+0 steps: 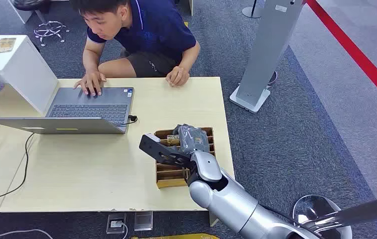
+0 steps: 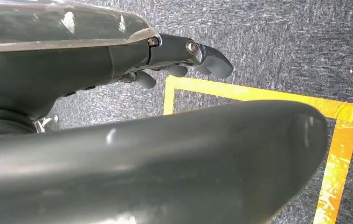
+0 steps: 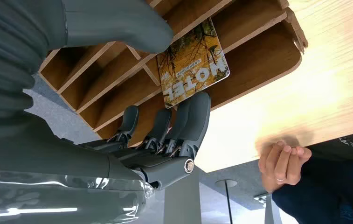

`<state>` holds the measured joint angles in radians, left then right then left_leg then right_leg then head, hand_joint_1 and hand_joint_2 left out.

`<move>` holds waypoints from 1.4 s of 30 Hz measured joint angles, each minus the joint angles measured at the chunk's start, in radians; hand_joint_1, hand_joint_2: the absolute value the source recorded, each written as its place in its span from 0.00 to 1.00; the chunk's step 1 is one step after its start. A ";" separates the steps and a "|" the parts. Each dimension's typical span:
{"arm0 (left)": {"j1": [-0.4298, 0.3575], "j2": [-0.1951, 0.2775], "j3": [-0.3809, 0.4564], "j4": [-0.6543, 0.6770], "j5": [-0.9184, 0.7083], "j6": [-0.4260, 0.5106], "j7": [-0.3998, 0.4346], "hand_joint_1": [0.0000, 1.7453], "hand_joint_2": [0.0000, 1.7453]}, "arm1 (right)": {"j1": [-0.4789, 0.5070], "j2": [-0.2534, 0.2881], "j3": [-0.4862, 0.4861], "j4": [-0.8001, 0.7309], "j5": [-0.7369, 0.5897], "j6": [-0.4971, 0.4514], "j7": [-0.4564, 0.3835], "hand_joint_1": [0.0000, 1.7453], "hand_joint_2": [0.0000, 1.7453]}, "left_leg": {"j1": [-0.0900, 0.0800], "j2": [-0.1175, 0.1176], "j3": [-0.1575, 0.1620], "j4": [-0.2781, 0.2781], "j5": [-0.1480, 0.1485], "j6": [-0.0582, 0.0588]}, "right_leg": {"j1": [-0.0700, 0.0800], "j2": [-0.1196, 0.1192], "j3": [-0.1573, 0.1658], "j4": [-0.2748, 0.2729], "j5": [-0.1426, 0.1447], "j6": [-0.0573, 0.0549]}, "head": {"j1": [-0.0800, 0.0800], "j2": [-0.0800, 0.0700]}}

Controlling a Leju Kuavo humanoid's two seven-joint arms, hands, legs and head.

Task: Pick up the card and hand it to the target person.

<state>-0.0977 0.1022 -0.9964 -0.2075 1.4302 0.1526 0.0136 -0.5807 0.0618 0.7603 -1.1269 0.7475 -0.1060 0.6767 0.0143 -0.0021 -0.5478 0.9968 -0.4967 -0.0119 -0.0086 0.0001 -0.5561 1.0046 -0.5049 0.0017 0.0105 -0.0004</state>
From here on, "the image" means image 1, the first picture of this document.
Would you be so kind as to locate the red barrier belt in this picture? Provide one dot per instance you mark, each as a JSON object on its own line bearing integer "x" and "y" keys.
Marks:
{"x": 356, "y": 54}

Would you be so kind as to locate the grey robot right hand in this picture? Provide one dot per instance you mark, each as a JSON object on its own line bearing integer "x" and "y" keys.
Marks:
{"x": 191, "y": 138}

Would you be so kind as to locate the person's right hand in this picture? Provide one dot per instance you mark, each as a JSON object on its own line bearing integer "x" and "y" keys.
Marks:
{"x": 91, "y": 82}

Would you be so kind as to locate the person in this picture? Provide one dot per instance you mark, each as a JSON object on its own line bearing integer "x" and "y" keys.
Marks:
{"x": 155, "y": 29}

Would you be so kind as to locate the white box stand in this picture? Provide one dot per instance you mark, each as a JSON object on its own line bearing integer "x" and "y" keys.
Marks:
{"x": 20, "y": 69}

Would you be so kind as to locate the grey open laptop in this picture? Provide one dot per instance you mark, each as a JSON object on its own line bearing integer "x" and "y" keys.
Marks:
{"x": 89, "y": 107}

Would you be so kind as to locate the clear floor socket cover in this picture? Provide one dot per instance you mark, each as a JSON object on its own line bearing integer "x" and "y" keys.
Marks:
{"x": 143, "y": 220}

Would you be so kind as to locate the floor power socket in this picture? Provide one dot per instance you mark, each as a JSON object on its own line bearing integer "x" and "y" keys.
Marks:
{"x": 115, "y": 224}

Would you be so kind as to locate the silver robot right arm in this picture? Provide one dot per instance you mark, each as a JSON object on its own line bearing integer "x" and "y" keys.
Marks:
{"x": 231, "y": 201}

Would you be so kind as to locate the person's left forearm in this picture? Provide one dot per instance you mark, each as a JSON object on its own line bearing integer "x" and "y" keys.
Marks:
{"x": 190, "y": 56}

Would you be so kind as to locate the person's right forearm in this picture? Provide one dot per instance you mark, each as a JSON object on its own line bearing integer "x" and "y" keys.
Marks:
{"x": 92, "y": 56}

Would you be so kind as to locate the grey kiosk pillar stand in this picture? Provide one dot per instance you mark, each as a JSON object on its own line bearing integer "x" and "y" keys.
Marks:
{"x": 264, "y": 52}

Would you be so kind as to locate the black stool chrome base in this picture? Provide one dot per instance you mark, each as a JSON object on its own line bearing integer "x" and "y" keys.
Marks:
{"x": 48, "y": 29}

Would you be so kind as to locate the chrome pole stand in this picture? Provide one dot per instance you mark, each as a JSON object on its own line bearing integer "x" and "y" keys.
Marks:
{"x": 356, "y": 213}

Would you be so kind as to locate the round stanchion base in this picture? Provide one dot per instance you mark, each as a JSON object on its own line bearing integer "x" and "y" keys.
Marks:
{"x": 251, "y": 12}

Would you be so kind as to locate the person's left hand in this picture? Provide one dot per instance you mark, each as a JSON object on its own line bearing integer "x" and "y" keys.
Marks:
{"x": 177, "y": 76}

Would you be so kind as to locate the yellow floor strip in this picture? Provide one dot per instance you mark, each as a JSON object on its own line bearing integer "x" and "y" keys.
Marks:
{"x": 178, "y": 236}

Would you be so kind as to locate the wooden slotted card holder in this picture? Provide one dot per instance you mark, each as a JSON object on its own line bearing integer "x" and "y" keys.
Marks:
{"x": 170, "y": 176}

